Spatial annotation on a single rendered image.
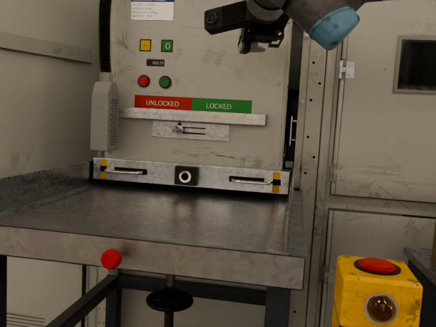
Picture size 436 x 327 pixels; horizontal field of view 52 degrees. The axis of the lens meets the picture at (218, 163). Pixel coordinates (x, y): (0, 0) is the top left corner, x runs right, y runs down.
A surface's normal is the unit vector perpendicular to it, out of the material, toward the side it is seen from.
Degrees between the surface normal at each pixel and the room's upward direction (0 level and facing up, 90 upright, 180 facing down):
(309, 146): 90
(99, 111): 90
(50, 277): 90
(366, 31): 90
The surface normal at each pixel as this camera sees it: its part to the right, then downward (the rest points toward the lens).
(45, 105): 0.86, 0.10
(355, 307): -0.18, 0.11
